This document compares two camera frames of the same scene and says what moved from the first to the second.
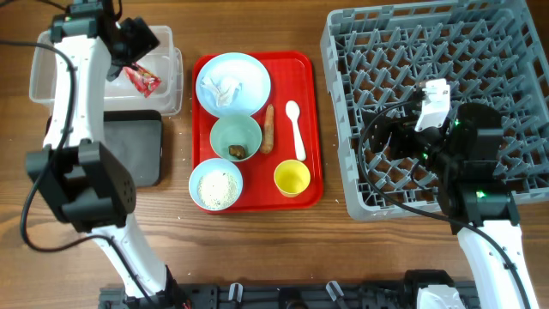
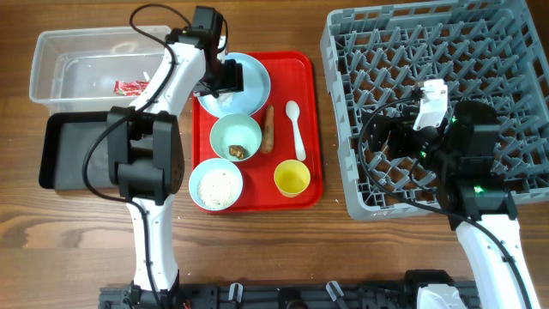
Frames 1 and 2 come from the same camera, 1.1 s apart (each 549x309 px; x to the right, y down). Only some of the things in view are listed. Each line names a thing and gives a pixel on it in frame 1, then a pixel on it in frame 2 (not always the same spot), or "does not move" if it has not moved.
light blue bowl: x=215 y=184 does not move
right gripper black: x=402 y=131 does not move
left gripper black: x=144 y=40 → x=234 y=80
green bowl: x=236 y=138 does not move
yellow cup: x=292 y=177 does not move
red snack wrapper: x=145 y=81 → x=133 y=87
